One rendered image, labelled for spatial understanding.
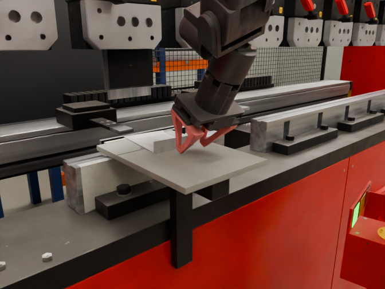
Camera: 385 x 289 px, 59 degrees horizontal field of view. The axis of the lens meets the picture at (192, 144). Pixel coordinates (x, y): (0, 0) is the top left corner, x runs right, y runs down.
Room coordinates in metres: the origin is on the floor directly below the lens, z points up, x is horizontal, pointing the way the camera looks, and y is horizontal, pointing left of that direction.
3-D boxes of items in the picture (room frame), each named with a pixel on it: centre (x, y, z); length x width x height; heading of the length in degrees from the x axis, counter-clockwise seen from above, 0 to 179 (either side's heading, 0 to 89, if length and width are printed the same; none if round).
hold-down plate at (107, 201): (0.67, 0.06, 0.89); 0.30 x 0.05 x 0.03; 131
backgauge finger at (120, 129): (0.81, 0.23, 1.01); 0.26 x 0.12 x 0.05; 41
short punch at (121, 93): (0.68, 0.13, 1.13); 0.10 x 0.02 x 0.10; 131
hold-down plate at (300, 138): (1.04, -0.37, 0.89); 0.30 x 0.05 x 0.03; 131
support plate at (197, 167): (0.57, 0.03, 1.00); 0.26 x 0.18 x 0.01; 41
